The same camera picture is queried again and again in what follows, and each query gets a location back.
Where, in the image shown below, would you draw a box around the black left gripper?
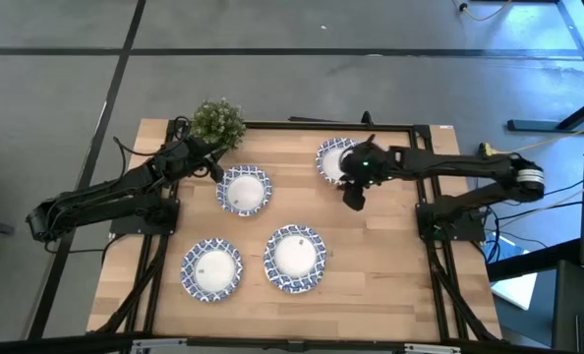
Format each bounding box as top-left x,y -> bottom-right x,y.
176,136 -> 226,184

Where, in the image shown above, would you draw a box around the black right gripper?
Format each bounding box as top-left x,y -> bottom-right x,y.
339,133 -> 401,212

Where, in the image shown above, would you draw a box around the blue patterned paper bowl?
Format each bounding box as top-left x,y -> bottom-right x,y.
263,224 -> 328,295
180,238 -> 245,303
215,164 -> 273,218
315,137 -> 360,187

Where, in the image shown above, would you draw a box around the green potted plant, black pot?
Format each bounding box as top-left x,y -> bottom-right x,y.
190,96 -> 248,157

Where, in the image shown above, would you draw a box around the white flat box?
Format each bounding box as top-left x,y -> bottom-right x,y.
490,271 -> 539,312

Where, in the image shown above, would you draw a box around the black desk leg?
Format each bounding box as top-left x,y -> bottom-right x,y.
506,91 -> 584,134

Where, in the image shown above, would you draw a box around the black aluminium crossbar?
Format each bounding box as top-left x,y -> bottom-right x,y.
0,333 -> 584,354

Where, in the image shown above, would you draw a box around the dark laptop with keyboard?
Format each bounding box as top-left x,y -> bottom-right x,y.
551,259 -> 584,354

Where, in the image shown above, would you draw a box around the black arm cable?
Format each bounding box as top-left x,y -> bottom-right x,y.
113,116 -> 195,158

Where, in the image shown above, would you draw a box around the black aluminium table frame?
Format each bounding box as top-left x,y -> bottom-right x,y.
94,120 -> 502,345

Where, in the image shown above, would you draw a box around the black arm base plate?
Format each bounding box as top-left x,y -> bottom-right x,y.
109,197 -> 181,236
416,202 -> 488,242

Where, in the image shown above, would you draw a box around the yellow cable with connector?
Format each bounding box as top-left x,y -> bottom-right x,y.
481,122 -> 584,156

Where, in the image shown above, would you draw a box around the black power cables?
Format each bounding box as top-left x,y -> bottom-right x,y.
482,180 -> 584,266

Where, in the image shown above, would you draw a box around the silver metal bracket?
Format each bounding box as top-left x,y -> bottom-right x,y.
131,337 -> 189,354
403,342 -> 461,354

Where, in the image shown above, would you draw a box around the white cable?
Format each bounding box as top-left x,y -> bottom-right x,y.
497,171 -> 584,232

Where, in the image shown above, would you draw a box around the yellow floor cable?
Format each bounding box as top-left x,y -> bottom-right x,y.
451,0 -> 513,23

